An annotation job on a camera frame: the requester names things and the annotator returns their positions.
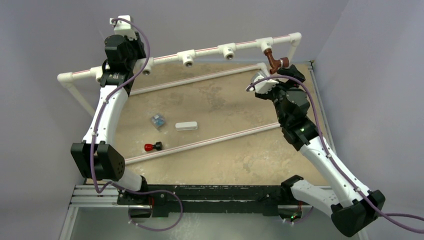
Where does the aluminium table frame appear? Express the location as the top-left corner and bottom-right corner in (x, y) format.
(59, 59), (370, 240)

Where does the clear blue faucet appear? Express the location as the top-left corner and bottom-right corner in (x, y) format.
(150, 113), (166, 129)

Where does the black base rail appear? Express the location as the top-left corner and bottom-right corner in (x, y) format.
(117, 184), (301, 218)

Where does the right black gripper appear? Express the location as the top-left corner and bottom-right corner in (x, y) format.
(254, 64), (305, 125)

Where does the white plastic pipe piece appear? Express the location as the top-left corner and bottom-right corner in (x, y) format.
(175, 121), (198, 131)

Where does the white PVC pipe frame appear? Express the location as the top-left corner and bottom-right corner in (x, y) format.
(57, 32), (302, 165)

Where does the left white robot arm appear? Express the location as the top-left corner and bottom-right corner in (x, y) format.
(70, 32), (149, 205)

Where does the brown faucet with chrome cap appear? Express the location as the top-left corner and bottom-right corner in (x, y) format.
(263, 48), (290, 75)

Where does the red and black faucet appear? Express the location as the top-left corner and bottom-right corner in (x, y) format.
(144, 141), (163, 152)

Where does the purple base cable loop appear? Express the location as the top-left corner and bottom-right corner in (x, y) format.
(127, 192), (185, 233)

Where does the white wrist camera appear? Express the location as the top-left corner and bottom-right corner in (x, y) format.
(109, 18), (138, 41)
(245, 71), (279, 94)

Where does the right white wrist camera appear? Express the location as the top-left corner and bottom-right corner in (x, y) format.
(245, 71), (279, 94)

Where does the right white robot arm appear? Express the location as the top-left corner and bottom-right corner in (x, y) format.
(246, 68), (386, 237)

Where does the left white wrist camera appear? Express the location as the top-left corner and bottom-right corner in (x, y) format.
(109, 18), (138, 41)

